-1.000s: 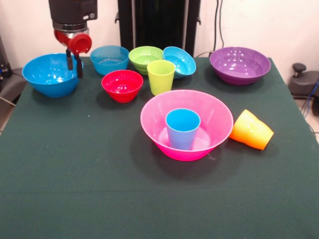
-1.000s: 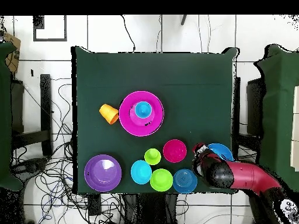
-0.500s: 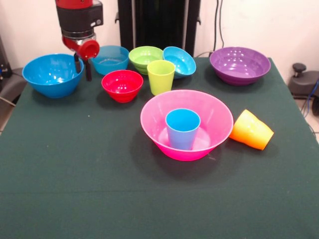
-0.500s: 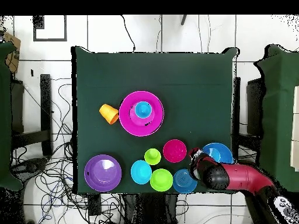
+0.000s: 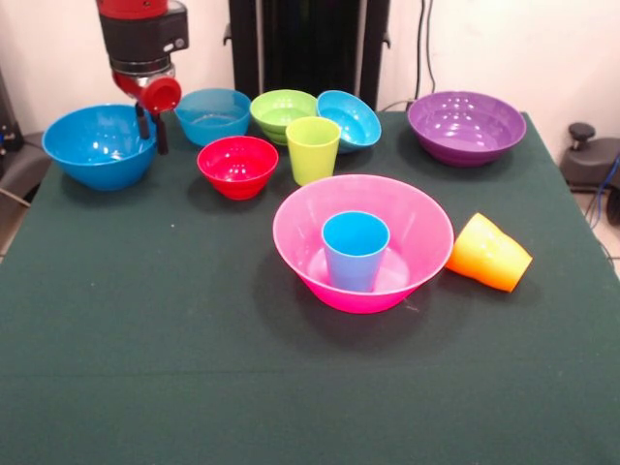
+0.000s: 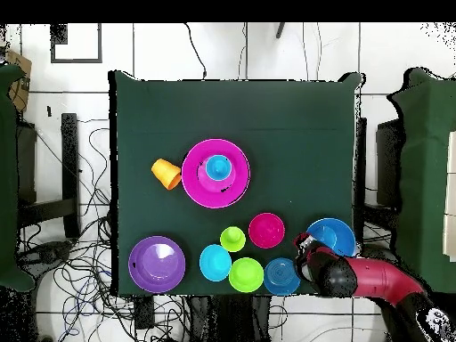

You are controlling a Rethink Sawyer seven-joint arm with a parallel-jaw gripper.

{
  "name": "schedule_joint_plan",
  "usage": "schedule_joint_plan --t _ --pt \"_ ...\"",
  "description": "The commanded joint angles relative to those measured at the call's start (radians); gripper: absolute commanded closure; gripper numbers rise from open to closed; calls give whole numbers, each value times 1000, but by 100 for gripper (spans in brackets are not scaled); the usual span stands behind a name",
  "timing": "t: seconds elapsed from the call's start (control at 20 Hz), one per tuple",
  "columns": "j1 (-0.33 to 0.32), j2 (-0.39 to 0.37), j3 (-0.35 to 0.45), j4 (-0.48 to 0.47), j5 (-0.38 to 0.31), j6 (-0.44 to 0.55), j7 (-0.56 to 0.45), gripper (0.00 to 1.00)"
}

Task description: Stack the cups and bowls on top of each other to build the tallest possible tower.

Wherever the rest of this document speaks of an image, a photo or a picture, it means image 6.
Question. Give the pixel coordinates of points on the large blue bowl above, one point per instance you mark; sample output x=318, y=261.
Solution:
x=338, y=235

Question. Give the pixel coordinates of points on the small cyan bowl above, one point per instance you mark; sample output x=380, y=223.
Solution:
x=215, y=263

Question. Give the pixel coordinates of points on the blue cup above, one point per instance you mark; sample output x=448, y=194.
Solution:
x=218, y=167

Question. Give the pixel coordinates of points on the large pink bowl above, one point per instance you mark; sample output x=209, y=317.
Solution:
x=199, y=192

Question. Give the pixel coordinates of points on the large purple bowl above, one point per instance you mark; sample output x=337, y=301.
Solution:
x=156, y=274

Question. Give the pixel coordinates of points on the orange cup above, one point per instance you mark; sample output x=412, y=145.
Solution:
x=165, y=172

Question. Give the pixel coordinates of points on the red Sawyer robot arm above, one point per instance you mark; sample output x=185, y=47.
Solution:
x=381, y=278

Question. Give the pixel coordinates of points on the small red bowl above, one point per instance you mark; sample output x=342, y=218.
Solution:
x=266, y=231

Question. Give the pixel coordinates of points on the small blue bowl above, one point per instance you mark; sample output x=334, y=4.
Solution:
x=281, y=276

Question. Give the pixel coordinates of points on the small green bowl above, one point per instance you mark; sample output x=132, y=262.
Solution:
x=246, y=275

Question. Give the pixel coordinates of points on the green cup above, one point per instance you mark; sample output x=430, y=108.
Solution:
x=232, y=240

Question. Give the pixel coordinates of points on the dark grey machine base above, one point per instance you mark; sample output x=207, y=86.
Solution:
x=50, y=253
x=377, y=251

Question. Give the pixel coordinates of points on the dark green tablecloth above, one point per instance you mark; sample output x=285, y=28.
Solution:
x=285, y=107

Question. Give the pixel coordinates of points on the green cloth side table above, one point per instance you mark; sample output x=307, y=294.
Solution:
x=424, y=178
x=7, y=178

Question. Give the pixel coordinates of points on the white stacked boxes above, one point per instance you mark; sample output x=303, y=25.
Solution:
x=451, y=160

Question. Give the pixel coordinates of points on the cardboard box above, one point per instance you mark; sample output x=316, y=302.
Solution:
x=19, y=64

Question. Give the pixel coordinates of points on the black pedestal column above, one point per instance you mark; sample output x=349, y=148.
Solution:
x=228, y=320

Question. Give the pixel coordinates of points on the black metal frame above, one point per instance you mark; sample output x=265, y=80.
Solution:
x=388, y=160
x=70, y=160

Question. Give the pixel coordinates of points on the black floor marker frame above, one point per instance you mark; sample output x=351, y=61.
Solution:
x=58, y=34

